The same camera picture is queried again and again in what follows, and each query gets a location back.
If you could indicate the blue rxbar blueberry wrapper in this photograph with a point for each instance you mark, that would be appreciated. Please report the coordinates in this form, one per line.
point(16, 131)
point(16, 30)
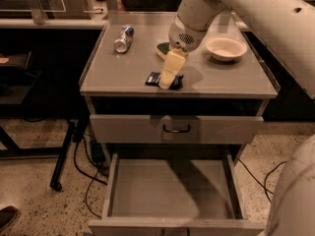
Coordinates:
point(154, 77)

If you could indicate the white horizontal rail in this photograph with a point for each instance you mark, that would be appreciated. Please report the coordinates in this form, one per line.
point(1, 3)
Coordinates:
point(80, 24)

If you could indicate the silver blue soda can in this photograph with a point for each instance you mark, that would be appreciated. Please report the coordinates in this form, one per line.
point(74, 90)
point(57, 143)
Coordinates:
point(124, 39)

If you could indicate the grey drawer cabinet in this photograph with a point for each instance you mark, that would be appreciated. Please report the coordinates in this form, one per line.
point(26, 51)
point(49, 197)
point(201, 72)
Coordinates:
point(114, 84)

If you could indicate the black drawer handle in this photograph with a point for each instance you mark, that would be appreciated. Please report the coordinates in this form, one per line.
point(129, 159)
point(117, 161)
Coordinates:
point(186, 129)

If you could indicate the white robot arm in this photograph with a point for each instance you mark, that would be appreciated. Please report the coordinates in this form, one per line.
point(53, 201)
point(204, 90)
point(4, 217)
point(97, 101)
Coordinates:
point(287, 28)

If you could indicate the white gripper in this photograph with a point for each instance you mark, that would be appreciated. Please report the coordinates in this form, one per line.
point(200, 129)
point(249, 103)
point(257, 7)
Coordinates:
point(182, 36)

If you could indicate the dark shoe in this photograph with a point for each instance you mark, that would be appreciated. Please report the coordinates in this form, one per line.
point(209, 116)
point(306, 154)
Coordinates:
point(7, 215)

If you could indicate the closed top drawer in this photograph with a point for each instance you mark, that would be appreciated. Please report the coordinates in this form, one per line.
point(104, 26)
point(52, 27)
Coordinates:
point(152, 129)

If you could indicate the green yellow sponge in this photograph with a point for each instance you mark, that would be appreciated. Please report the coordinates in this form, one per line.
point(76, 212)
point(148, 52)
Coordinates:
point(162, 50)

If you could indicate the open middle drawer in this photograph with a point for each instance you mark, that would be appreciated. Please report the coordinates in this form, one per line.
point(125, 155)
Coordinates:
point(173, 197)

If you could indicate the black side shelf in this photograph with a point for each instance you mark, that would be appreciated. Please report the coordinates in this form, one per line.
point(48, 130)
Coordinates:
point(17, 76)

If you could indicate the black table leg frame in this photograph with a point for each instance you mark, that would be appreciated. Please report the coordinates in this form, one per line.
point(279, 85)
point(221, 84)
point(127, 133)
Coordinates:
point(13, 151)

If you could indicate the white bowl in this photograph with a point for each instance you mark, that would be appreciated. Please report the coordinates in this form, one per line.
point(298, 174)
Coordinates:
point(225, 48)

